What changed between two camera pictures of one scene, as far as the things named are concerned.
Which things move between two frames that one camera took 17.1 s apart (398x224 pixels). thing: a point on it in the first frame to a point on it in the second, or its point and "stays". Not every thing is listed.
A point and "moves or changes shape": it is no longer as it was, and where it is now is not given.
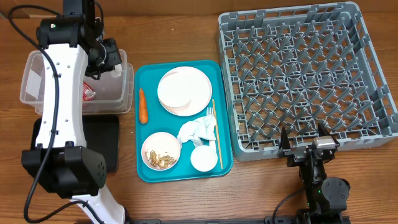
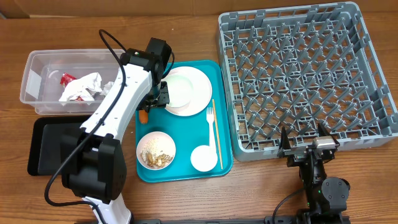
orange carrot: [143, 107] stays
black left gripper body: [107, 58] to [159, 98]
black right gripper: [298, 155] stays
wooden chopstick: [217, 134] stays
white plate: [185, 91] stays
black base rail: [270, 219] stays
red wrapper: [88, 92] moves or changes shape
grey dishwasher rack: [298, 68] stays
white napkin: [193, 130] to [78, 88]
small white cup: [204, 158] stays
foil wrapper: [117, 72] moves or changes shape
